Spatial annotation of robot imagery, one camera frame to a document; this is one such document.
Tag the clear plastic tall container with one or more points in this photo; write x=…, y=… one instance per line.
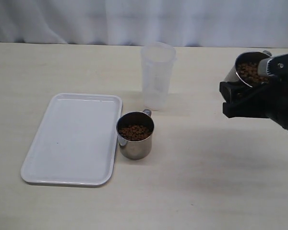
x=157, y=60

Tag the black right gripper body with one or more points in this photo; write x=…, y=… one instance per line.
x=276, y=104

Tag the steel mug with pellets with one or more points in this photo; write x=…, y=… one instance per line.
x=135, y=131

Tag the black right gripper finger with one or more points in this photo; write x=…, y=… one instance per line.
x=275, y=66
x=243, y=101

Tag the white plastic tray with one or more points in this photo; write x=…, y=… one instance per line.
x=75, y=144

